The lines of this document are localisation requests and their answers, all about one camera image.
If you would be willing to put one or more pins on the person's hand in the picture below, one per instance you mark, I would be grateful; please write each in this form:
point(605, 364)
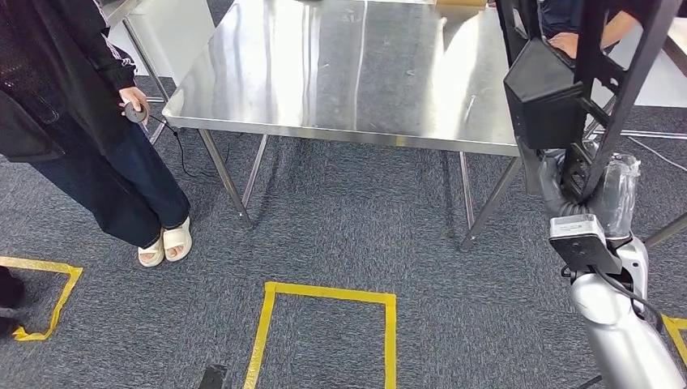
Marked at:
point(131, 95)
point(563, 45)

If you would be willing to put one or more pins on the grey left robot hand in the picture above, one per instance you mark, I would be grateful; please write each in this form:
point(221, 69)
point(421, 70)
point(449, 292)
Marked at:
point(214, 378)

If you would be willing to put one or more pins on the black round controller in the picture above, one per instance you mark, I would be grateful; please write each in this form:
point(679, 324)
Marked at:
point(135, 113)

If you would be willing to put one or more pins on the black license plate frame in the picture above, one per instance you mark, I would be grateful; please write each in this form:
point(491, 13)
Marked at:
point(542, 102)

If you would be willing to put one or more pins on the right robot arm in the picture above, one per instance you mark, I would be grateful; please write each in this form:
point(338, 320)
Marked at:
point(612, 333)

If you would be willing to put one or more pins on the person's forearm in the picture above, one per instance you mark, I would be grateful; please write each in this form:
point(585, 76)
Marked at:
point(622, 27)

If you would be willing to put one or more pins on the stainless steel workbench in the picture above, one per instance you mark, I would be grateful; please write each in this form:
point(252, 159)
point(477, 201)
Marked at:
point(322, 70)

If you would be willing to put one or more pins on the person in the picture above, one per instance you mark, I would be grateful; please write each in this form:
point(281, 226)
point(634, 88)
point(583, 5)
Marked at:
point(558, 13)
point(64, 80)

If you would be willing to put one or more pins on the white top table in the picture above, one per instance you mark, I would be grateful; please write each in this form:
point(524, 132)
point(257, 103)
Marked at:
point(660, 80)

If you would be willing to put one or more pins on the yellow floor tape square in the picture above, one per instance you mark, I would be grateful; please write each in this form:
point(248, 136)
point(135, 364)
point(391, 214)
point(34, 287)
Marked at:
point(37, 264)
point(675, 322)
point(333, 292)

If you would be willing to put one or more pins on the black shoe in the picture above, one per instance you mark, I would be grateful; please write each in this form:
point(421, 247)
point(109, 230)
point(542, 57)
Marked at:
point(11, 287)
point(8, 327)

